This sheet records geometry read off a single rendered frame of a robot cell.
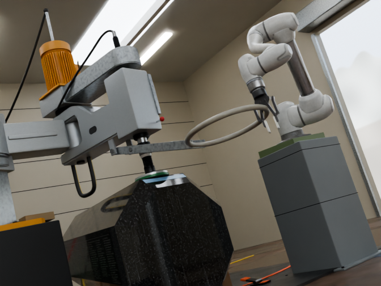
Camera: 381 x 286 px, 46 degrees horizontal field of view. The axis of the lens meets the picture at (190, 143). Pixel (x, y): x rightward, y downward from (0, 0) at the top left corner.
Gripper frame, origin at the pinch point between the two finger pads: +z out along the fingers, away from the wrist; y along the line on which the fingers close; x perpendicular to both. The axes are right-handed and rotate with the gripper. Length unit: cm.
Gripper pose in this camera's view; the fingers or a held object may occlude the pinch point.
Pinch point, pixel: (271, 125)
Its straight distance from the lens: 238.4
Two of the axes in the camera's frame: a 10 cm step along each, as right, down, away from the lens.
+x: -4.4, -1.1, -8.9
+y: -8.4, 4.0, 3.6
